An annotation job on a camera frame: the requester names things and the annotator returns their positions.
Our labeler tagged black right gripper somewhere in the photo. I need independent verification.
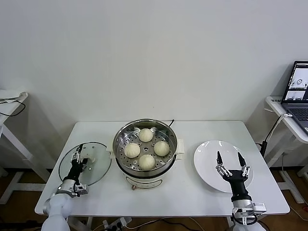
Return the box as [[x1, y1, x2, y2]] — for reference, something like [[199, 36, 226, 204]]
[[215, 151, 252, 202]]

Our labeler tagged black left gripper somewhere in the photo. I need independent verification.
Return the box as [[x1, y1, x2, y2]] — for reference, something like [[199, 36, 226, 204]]
[[63, 145, 89, 183]]

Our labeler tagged round glass pot lid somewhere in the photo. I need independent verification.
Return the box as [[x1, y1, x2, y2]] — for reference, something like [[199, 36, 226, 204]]
[[59, 141, 113, 187]]

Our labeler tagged white steamed baozi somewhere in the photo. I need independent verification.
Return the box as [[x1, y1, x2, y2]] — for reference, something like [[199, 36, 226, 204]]
[[153, 141, 170, 156], [124, 142, 141, 159], [139, 128, 154, 143], [139, 154, 156, 171]]

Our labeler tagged perforated stainless steamer basket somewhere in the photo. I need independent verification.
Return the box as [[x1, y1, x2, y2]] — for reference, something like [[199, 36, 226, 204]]
[[113, 118, 178, 172]]

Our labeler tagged round white plate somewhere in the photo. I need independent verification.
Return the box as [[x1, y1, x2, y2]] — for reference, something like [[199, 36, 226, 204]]
[[193, 140, 255, 193]]

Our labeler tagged cream electric cooking pot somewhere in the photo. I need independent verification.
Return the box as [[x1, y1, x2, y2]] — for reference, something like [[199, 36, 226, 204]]
[[105, 138, 186, 191]]

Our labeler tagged white power strip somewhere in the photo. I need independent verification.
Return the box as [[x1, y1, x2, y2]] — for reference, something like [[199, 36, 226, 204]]
[[102, 216, 133, 229]]

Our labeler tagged white side table with laptop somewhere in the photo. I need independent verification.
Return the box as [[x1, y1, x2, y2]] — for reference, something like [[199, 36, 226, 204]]
[[264, 96, 308, 205]]

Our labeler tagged open grey laptop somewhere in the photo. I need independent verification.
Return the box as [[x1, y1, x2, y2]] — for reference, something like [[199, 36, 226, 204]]
[[281, 60, 308, 135]]

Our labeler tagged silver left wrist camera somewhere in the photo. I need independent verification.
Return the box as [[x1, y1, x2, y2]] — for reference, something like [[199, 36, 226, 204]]
[[72, 183, 89, 198]]

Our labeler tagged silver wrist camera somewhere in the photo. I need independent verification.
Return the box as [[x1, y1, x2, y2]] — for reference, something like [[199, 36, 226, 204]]
[[240, 202, 267, 218], [72, 183, 89, 198]]

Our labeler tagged laptop charger cable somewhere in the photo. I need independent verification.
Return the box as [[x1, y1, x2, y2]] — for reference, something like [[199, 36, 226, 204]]
[[255, 113, 293, 157]]

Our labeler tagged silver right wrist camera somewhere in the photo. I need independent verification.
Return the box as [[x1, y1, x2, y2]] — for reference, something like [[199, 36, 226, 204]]
[[240, 202, 267, 218]]

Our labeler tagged thin black cable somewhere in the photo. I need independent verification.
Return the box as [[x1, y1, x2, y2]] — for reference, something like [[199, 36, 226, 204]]
[[0, 99, 26, 117]]

